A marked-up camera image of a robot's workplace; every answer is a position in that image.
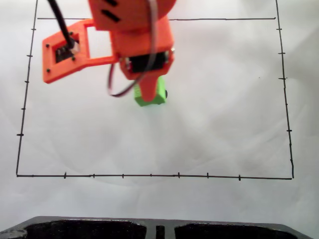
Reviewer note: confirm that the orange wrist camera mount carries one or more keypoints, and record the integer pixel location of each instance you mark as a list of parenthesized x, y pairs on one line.
[(49, 64)]

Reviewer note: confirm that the white paper sheet black frame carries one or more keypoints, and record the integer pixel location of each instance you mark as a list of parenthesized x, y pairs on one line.
[(149, 149)]

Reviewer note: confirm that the green textured foam block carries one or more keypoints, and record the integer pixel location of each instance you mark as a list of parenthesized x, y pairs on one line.
[(149, 103)]

